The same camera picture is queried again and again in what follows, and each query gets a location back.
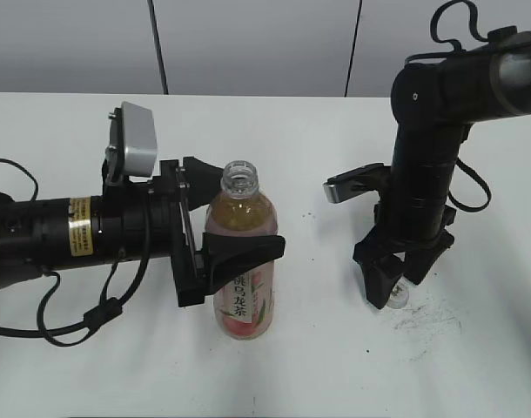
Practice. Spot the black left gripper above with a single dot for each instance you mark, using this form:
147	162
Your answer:
146	220

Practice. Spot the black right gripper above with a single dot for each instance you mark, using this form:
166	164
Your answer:
382	270

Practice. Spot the grey bottle cap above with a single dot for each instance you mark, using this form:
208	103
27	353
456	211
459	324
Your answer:
399	296

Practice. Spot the oolong tea bottle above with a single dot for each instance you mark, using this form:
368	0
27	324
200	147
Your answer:
244	304

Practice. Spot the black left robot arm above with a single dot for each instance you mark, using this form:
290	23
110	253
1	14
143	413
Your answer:
51	234

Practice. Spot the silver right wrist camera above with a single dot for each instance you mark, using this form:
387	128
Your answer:
348	185

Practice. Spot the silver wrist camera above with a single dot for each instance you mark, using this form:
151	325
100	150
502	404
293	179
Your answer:
348	185
132	148

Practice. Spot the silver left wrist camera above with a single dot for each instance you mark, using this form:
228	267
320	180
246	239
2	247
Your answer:
132	148

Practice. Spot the black wall seam strip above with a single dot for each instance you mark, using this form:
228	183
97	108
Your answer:
349	71
157	46

